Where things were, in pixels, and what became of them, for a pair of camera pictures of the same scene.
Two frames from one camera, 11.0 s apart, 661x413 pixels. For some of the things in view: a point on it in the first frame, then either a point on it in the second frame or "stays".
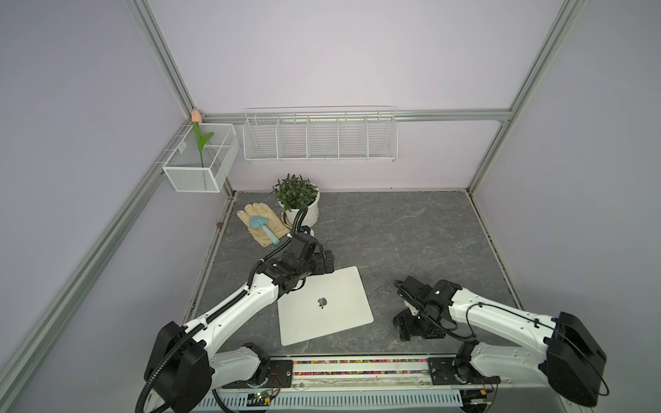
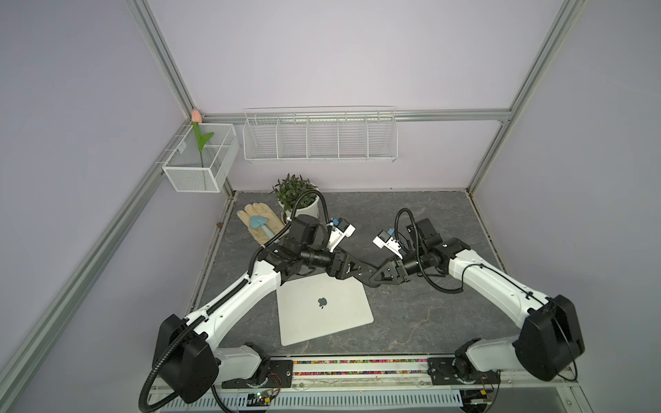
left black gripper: (320, 268) → (339, 272)
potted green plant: (294, 194) stays
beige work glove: (275, 225) stays
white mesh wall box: (184, 169) stays
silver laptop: (325, 304) stays
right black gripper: (401, 324) → (396, 275)
